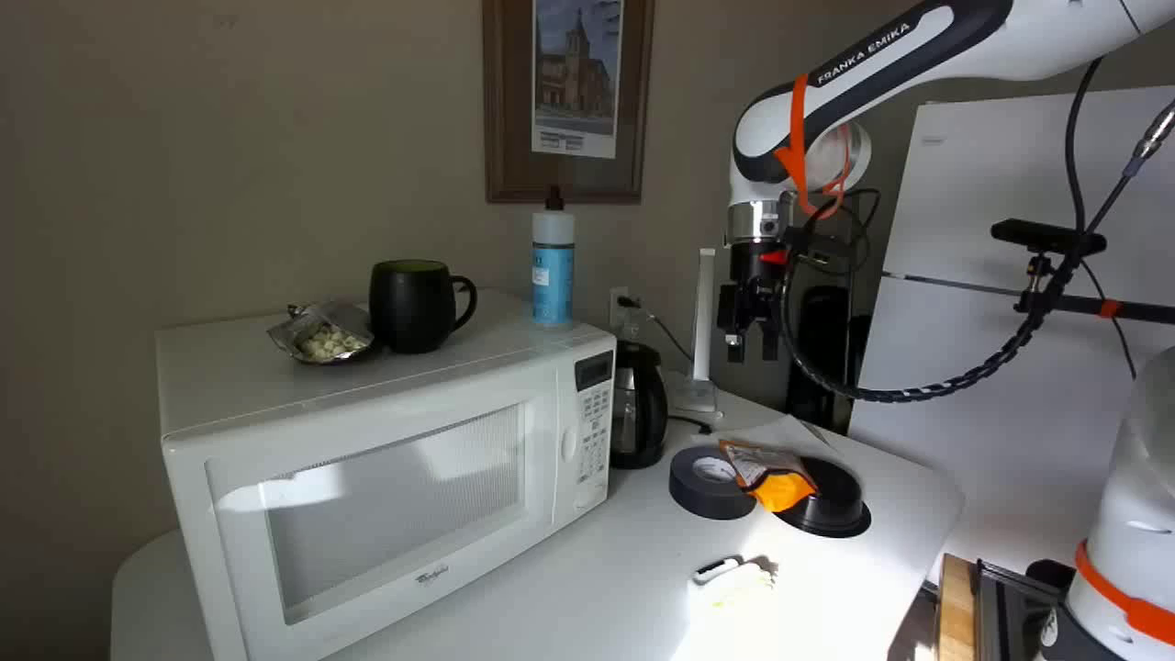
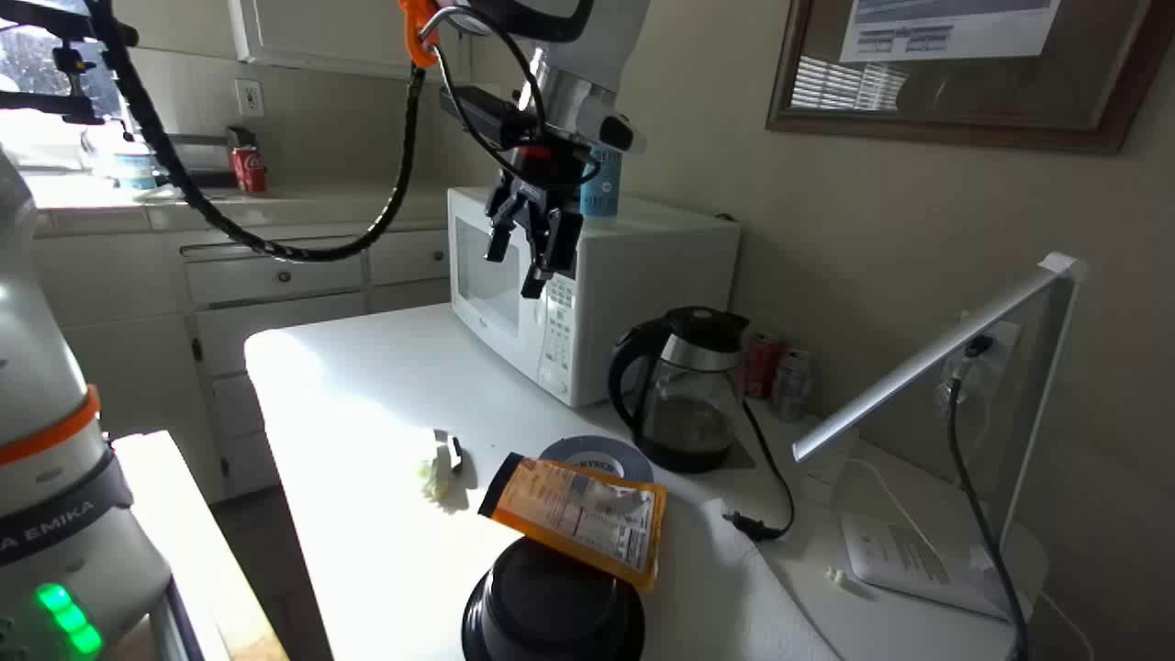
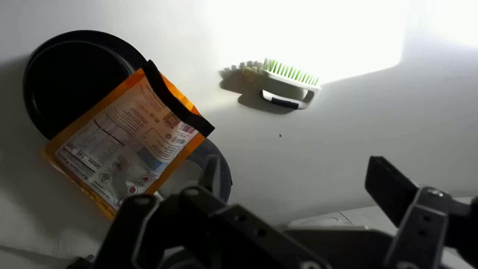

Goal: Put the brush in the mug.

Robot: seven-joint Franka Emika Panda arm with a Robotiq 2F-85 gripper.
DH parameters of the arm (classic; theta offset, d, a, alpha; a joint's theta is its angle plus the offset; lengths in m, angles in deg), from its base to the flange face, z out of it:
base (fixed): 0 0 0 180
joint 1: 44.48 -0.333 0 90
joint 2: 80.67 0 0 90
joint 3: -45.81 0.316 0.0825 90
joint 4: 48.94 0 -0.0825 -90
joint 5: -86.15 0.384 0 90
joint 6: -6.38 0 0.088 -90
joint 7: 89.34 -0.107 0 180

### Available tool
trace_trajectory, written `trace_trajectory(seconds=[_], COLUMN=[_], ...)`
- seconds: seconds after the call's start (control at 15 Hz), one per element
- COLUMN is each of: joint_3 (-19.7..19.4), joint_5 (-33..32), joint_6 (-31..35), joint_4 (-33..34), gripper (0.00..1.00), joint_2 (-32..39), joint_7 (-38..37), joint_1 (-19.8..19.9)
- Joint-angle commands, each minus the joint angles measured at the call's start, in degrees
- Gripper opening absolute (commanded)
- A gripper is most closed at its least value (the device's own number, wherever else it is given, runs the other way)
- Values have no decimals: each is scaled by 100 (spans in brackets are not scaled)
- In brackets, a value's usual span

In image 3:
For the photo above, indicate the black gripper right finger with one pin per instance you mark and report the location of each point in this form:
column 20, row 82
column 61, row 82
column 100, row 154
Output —
column 427, row 218

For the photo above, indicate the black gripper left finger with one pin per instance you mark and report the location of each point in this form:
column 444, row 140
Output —
column 214, row 233

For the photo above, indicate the green white scrub brush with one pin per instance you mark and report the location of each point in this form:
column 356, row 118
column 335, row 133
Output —
column 271, row 85

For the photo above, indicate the grey tape roll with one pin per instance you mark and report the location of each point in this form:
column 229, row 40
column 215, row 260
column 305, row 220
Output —
column 206, row 167

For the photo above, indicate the orange snack packet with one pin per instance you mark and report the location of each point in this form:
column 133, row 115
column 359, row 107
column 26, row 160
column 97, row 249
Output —
column 132, row 140

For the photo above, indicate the black round bowl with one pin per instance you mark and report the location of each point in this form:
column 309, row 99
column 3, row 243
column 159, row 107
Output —
column 70, row 72

